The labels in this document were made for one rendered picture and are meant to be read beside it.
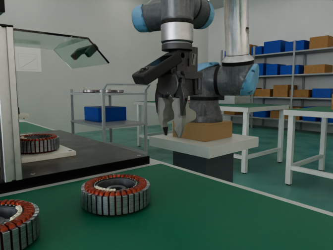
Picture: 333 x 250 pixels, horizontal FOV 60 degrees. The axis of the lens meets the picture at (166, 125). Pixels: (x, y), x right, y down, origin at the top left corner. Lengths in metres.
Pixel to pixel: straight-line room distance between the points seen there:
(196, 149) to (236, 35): 0.42
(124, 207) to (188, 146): 0.63
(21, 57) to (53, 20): 1.00
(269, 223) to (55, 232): 0.30
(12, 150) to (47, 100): 5.81
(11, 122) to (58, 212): 0.20
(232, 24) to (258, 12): 7.28
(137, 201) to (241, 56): 0.75
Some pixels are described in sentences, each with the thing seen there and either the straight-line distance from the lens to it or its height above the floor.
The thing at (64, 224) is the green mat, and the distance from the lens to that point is 0.45.
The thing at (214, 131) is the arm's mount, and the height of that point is 0.78.
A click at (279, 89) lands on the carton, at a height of 0.96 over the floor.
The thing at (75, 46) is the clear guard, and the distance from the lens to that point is 0.83.
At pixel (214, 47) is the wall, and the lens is 9.08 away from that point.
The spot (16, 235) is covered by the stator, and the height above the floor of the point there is 0.77.
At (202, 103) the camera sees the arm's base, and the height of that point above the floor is 0.89.
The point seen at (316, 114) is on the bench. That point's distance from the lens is 2.89.
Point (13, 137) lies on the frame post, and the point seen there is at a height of 0.85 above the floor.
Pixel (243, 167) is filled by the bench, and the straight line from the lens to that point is 3.40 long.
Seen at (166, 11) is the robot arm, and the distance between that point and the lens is 0.68.
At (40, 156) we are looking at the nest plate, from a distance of 0.76.
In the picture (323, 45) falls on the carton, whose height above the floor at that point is 1.83.
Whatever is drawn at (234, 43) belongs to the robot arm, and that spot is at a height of 1.10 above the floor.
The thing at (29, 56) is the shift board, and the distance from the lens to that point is 6.36.
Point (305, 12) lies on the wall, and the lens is 7.72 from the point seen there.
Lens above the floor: 0.94
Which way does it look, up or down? 7 degrees down
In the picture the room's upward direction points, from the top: straight up
